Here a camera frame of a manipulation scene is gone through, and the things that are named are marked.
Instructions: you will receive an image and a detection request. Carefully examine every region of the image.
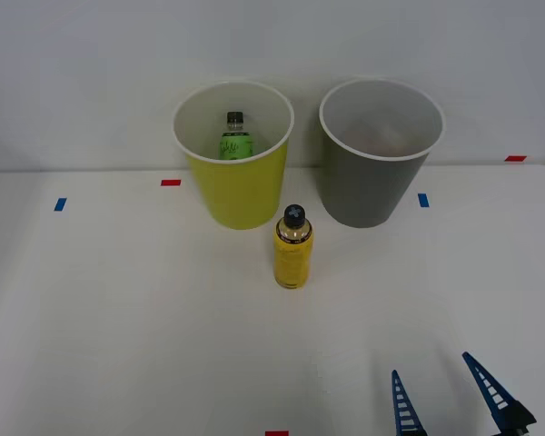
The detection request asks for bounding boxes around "yellow-green plastic bin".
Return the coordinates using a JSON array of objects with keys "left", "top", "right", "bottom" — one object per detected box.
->
[{"left": 171, "top": 80, "right": 296, "bottom": 231}]

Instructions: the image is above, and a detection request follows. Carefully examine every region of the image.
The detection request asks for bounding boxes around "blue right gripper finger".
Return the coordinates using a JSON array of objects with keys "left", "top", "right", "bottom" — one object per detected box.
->
[
  {"left": 461, "top": 351, "right": 539, "bottom": 436},
  {"left": 391, "top": 369, "right": 431, "bottom": 436}
]

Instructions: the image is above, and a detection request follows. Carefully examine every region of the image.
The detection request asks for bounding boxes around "grey plastic bin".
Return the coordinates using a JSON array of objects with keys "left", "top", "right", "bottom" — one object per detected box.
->
[{"left": 318, "top": 78, "right": 445, "bottom": 230}]

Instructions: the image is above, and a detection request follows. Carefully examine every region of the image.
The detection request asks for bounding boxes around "yellow label plastic bottle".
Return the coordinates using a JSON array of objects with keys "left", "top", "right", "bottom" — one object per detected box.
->
[{"left": 272, "top": 203, "right": 314, "bottom": 291}]

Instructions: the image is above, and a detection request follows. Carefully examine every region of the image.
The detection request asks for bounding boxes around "green label plastic bottle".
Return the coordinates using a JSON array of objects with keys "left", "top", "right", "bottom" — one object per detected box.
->
[{"left": 217, "top": 111, "right": 255, "bottom": 162}]

